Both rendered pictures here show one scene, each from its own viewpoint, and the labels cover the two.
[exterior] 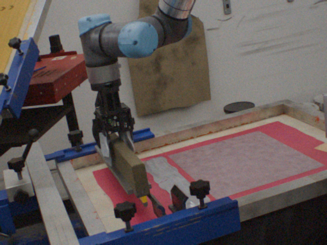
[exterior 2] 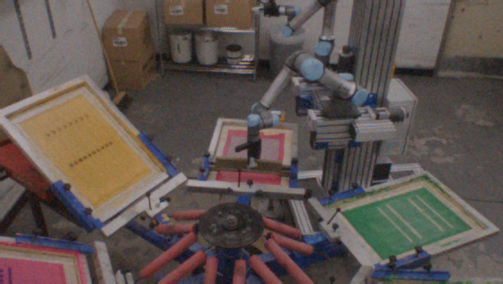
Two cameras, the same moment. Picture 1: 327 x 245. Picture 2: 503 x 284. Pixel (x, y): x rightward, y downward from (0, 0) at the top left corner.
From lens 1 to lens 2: 2.76 m
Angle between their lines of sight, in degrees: 63
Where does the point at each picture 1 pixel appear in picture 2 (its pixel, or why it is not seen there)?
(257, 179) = (273, 153)
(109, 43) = (268, 125)
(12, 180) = (249, 190)
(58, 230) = (290, 190)
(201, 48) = (28, 91)
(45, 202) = (265, 189)
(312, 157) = (271, 138)
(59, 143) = not seen: outside the picture
